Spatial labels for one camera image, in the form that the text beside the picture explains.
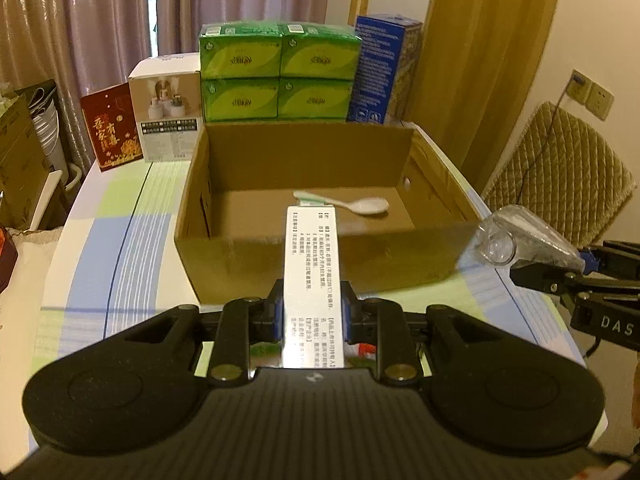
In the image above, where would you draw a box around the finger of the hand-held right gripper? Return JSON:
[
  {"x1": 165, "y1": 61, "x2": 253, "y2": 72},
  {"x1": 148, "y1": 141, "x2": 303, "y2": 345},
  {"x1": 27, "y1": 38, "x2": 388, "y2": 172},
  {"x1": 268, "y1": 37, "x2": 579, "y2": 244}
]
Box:
[
  {"x1": 582, "y1": 241, "x2": 640, "y2": 273},
  {"x1": 510, "y1": 256, "x2": 640, "y2": 302}
]

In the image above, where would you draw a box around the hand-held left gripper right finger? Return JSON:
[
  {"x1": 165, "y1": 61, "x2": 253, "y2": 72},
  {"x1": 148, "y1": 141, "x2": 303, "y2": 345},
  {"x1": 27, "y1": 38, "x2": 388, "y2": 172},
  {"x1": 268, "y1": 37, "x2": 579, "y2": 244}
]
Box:
[{"x1": 341, "y1": 280, "x2": 498, "y2": 388}]

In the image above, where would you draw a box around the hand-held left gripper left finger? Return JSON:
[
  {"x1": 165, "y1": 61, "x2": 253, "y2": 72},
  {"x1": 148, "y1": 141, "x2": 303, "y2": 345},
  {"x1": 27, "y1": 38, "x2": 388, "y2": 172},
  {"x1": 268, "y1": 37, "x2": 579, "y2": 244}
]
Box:
[{"x1": 107, "y1": 280, "x2": 282, "y2": 388}]

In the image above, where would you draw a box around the brown cardboard box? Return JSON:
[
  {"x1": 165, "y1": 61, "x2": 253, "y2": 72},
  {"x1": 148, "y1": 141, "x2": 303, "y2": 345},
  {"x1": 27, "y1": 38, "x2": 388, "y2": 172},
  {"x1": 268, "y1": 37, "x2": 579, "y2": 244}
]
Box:
[{"x1": 174, "y1": 121, "x2": 484, "y2": 307}]

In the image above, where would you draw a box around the white ointment box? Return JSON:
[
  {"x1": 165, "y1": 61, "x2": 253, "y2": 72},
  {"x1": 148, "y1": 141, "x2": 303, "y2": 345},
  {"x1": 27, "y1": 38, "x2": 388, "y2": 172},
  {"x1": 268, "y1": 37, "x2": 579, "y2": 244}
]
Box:
[{"x1": 280, "y1": 205, "x2": 347, "y2": 370}]

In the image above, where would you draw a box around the white plastic spoon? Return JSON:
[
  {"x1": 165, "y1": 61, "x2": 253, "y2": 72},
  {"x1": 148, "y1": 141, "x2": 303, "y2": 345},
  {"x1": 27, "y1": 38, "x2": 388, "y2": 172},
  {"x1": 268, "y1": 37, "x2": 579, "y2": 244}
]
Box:
[{"x1": 293, "y1": 191, "x2": 390, "y2": 216}]

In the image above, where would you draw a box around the checked cloth desktop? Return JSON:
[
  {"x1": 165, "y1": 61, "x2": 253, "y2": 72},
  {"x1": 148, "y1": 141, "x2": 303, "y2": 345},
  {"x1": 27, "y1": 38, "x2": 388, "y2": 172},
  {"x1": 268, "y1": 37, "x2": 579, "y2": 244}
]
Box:
[{"x1": 37, "y1": 120, "x2": 612, "y2": 431}]

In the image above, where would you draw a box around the quilted chair cushion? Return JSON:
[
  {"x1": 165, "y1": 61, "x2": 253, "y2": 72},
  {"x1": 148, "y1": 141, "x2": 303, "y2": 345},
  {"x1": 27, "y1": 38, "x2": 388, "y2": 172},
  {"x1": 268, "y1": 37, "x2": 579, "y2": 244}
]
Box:
[{"x1": 480, "y1": 101, "x2": 639, "y2": 252}]

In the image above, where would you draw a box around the green tissue pack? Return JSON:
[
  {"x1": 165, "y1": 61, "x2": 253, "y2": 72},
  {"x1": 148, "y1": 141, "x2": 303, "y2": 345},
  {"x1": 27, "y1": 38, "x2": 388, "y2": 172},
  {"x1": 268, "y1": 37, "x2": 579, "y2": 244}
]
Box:
[
  {"x1": 200, "y1": 77, "x2": 280, "y2": 124},
  {"x1": 279, "y1": 22, "x2": 362, "y2": 81},
  {"x1": 199, "y1": 22, "x2": 282, "y2": 80},
  {"x1": 276, "y1": 78, "x2": 356, "y2": 122}
]

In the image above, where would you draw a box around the golden curtain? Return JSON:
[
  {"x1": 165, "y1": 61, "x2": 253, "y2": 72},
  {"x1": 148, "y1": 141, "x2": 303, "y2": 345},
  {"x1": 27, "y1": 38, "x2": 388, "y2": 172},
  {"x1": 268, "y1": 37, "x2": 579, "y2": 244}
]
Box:
[{"x1": 410, "y1": 0, "x2": 567, "y2": 192}]

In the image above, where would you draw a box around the white product box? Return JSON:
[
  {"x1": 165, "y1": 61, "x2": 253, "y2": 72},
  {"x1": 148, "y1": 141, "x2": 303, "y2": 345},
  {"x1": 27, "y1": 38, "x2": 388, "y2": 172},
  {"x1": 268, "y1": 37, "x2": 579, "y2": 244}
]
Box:
[{"x1": 127, "y1": 52, "x2": 204, "y2": 163}]

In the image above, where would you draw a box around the red greeting card box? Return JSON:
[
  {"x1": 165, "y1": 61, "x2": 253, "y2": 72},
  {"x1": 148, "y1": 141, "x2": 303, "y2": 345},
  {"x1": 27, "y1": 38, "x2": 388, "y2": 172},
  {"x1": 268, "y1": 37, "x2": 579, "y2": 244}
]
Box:
[{"x1": 80, "y1": 82, "x2": 144, "y2": 174}]

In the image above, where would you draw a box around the blue milk carton box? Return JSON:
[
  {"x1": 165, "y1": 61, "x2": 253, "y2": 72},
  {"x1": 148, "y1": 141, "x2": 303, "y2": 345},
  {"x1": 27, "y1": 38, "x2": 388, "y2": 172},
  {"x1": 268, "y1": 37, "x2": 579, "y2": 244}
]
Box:
[{"x1": 346, "y1": 14, "x2": 424, "y2": 125}]

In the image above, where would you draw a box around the cream cloth side table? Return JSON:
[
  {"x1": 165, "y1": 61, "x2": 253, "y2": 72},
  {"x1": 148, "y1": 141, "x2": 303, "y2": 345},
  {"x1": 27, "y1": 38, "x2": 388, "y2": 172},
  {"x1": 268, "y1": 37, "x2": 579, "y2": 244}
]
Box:
[{"x1": 0, "y1": 230, "x2": 67, "y2": 411}]

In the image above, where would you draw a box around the dark red wooden box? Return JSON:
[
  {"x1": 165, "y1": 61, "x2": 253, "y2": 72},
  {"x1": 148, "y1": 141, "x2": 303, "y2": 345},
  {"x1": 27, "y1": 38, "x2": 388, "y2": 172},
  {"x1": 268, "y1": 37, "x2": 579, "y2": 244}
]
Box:
[{"x1": 0, "y1": 227, "x2": 19, "y2": 294}]

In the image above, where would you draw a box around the stack of white bowls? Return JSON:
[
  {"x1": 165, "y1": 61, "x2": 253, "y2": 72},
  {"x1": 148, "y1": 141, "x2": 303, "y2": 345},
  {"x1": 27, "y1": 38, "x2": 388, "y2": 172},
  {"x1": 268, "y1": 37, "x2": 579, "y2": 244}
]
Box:
[{"x1": 27, "y1": 100, "x2": 67, "y2": 172}]

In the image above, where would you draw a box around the brown cardboard carton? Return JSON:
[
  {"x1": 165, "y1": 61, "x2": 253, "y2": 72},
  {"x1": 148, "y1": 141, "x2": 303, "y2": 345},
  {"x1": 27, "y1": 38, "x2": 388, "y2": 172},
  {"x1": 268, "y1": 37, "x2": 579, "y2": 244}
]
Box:
[{"x1": 0, "y1": 95, "x2": 52, "y2": 232}]

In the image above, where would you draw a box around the black paper bag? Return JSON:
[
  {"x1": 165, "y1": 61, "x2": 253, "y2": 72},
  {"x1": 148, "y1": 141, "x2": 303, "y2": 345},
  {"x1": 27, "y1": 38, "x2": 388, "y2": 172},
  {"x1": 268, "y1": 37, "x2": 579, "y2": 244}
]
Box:
[{"x1": 15, "y1": 79, "x2": 59, "y2": 112}]

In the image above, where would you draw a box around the black cable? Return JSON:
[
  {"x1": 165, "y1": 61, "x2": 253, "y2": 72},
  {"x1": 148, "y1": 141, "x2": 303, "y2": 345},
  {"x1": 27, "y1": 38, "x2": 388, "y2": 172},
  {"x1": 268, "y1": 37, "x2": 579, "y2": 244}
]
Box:
[{"x1": 520, "y1": 77, "x2": 577, "y2": 207}]

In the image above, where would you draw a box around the wall socket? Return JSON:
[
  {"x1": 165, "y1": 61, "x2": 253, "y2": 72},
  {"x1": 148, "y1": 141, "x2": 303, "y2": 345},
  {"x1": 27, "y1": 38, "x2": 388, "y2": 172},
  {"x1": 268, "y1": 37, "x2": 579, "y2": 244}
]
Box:
[{"x1": 570, "y1": 70, "x2": 615, "y2": 121}]

